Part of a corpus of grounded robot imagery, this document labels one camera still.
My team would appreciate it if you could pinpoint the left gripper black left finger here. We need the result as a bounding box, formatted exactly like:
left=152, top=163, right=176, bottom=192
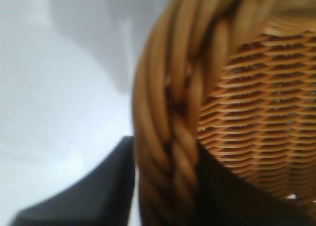
left=11, top=136, right=136, bottom=226

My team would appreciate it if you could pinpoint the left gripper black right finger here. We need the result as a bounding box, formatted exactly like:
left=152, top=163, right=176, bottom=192
left=195, top=146, right=316, bottom=226

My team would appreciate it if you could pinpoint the brown woven wicker basket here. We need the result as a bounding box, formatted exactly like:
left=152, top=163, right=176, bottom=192
left=132, top=0, right=316, bottom=226

